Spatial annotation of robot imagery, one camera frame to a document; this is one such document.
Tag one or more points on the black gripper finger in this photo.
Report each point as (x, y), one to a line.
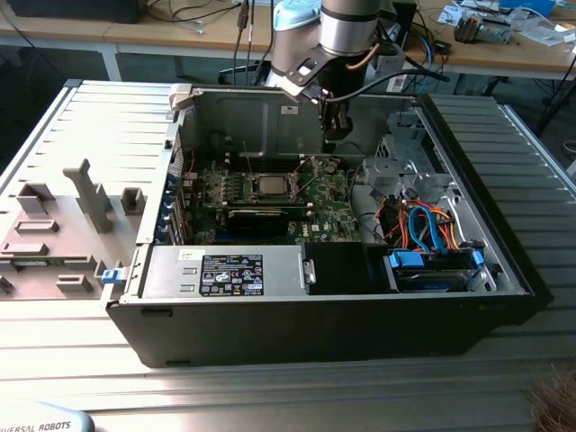
(336, 119)

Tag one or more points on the silver CPU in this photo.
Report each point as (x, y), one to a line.
(270, 185)

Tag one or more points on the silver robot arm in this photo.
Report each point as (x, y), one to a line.
(348, 31)

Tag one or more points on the CPU socket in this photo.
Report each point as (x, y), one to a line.
(250, 186)

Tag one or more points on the finned CPU cooler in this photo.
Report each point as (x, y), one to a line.
(468, 29)

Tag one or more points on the metal disk bay cage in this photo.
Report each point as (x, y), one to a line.
(405, 168)

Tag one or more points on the green motherboard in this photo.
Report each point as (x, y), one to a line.
(333, 207)

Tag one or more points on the black graphics card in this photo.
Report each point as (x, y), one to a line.
(258, 222)

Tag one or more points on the light wooden desk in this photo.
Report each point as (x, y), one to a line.
(148, 36)
(495, 56)

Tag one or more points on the white plastic case latch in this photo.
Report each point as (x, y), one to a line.
(182, 95)

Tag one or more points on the hard disk in blue carrier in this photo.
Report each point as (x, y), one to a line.
(407, 261)

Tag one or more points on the silver metal box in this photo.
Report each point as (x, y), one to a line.
(495, 31)

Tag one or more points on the blue box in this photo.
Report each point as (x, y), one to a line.
(526, 5)

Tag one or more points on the clear plastic bags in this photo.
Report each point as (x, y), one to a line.
(546, 33)

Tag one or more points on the black PC case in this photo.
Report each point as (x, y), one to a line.
(292, 333)

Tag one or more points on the silver power supply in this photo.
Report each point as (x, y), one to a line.
(171, 270)

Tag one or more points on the grey parts rack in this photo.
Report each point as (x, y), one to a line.
(96, 202)

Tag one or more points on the small blue plastic clip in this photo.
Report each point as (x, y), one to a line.
(111, 276)

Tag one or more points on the black monitor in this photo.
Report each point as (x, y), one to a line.
(72, 11)

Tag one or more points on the person's brown hair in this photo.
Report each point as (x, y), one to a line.
(558, 405)

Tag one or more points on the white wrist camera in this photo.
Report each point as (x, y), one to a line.
(292, 85)

